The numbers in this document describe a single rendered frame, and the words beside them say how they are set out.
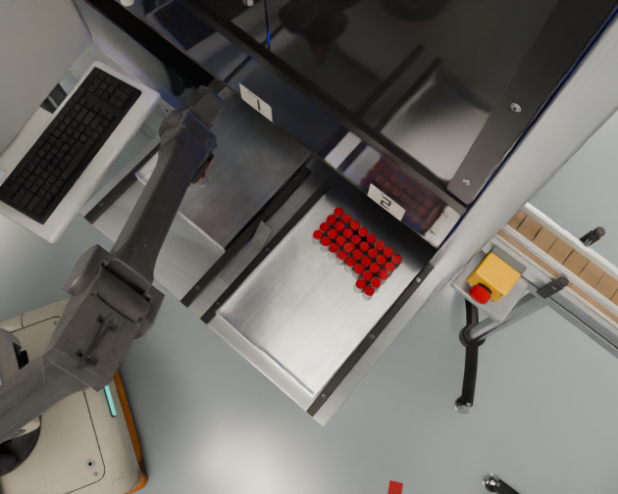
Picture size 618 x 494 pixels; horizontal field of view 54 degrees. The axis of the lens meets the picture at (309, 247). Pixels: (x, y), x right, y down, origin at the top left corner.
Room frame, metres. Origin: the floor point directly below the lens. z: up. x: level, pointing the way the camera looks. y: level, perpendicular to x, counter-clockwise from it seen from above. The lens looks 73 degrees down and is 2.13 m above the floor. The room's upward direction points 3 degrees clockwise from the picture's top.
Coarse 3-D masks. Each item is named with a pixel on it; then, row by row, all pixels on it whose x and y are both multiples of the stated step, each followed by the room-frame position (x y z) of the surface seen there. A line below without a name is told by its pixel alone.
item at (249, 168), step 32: (224, 96) 0.74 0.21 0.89; (224, 128) 0.66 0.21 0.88; (256, 128) 0.66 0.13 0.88; (224, 160) 0.58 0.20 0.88; (256, 160) 0.58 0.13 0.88; (288, 160) 0.59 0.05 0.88; (192, 192) 0.50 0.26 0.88; (224, 192) 0.50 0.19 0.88; (256, 192) 0.50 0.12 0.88; (192, 224) 0.42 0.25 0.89; (224, 224) 0.42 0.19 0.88
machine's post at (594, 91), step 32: (608, 32) 0.36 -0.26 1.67; (608, 64) 0.34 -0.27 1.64; (576, 96) 0.35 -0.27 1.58; (608, 96) 0.33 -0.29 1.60; (544, 128) 0.35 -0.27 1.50; (576, 128) 0.33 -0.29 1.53; (512, 160) 0.35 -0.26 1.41; (544, 160) 0.34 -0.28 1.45; (512, 192) 0.34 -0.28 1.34; (480, 224) 0.34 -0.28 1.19; (448, 256) 0.34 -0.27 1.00
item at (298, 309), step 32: (288, 256) 0.36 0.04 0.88; (320, 256) 0.36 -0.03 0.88; (256, 288) 0.29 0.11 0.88; (288, 288) 0.29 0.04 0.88; (320, 288) 0.29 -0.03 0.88; (352, 288) 0.30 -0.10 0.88; (384, 288) 0.30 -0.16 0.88; (224, 320) 0.21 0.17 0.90; (256, 320) 0.22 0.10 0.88; (288, 320) 0.22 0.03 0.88; (320, 320) 0.23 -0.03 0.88; (352, 320) 0.23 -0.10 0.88; (288, 352) 0.16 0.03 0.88; (320, 352) 0.16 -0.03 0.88; (320, 384) 0.10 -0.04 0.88
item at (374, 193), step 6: (372, 186) 0.46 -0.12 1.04; (372, 192) 0.46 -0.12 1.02; (378, 192) 0.45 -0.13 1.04; (372, 198) 0.46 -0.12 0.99; (378, 198) 0.45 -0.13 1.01; (384, 204) 0.44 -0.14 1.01; (396, 204) 0.43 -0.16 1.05; (390, 210) 0.43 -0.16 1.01; (396, 210) 0.42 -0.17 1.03; (402, 210) 0.42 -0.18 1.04; (396, 216) 0.42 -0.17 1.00; (402, 216) 0.41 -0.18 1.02
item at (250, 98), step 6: (240, 84) 0.67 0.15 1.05; (240, 90) 0.67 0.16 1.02; (246, 90) 0.66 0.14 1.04; (246, 96) 0.66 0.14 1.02; (252, 96) 0.65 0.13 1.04; (246, 102) 0.66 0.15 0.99; (252, 102) 0.65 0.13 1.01; (264, 102) 0.63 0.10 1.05; (264, 108) 0.63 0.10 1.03; (270, 108) 0.62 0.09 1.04; (264, 114) 0.63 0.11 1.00; (270, 114) 0.62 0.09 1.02; (270, 120) 0.62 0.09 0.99
